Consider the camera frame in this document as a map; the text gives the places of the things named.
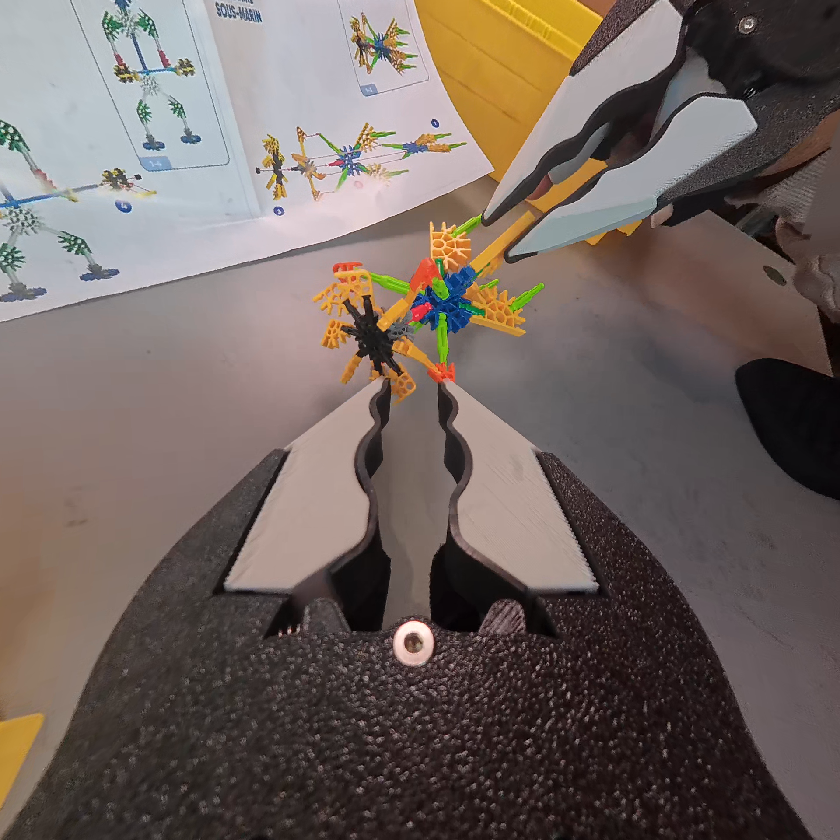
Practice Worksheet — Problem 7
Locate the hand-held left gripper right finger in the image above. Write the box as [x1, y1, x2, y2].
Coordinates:
[430, 381, 599, 632]

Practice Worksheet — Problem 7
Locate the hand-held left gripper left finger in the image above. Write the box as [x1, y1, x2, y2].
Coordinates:
[224, 379, 393, 632]

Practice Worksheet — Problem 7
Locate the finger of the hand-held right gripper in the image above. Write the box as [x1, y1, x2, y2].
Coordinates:
[480, 0, 686, 228]
[505, 95, 760, 263]

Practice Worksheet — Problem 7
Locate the colourful toy construction model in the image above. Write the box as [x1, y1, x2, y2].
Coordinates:
[314, 211, 546, 403]

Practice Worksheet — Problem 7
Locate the person's right forearm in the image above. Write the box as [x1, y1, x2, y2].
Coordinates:
[722, 154, 840, 322]

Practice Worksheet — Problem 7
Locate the grey desk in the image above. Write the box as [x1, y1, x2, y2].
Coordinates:
[0, 174, 840, 840]

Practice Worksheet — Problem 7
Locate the person's right hand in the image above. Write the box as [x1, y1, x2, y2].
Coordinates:
[755, 126, 840, 181]

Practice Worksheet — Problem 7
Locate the yellow storage bin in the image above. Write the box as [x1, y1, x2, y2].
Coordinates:
[415, 0, 647, 247]
[0, 714, 46, 805]

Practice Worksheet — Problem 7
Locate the black chair armrest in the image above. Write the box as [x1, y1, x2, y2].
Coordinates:
[735, 357, 840, 501]

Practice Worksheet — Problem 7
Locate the printed instruction sheet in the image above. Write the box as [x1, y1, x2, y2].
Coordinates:
[0, 0, 494, 324]

